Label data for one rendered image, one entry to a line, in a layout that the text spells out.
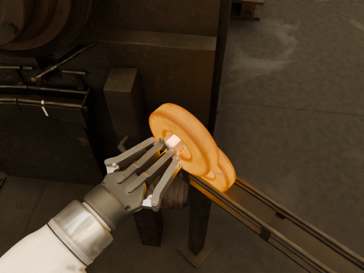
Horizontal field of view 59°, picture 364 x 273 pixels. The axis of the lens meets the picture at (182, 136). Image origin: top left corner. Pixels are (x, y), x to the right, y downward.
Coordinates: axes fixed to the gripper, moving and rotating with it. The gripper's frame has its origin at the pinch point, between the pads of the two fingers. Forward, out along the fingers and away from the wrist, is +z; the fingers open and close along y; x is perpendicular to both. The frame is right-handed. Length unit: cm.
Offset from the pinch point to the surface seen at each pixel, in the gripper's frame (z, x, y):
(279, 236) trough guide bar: 4.7, -22.1, 23.2
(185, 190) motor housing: 5.5, -41.2, -5.7
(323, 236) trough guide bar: 10.9, -21.8, 30.4
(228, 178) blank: 7.2, -18.9, 7.1
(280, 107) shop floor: 99, -97, -17
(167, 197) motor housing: 0.1, -41.3, -8.3
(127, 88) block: 8.0, -12.5, -26.9
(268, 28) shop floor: 158, -100, -63
